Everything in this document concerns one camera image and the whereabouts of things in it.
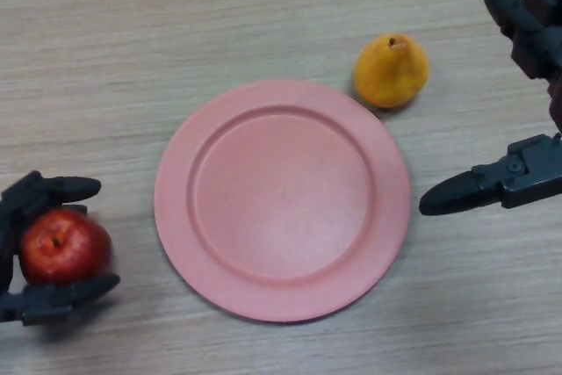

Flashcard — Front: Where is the yellow pear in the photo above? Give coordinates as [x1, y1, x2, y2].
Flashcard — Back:
[353, 32, 431, 110]

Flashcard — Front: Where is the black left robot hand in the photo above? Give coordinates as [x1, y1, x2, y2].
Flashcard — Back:
[0, 170, 122, 328]

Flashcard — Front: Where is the red apple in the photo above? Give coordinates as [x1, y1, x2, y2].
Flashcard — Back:
[18, 209, 113, 287]

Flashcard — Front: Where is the pink round plate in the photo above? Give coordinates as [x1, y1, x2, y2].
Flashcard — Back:
[153, 79, 413, 324]

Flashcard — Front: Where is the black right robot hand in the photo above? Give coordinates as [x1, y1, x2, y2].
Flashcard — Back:
[418, 0, 562, 217]

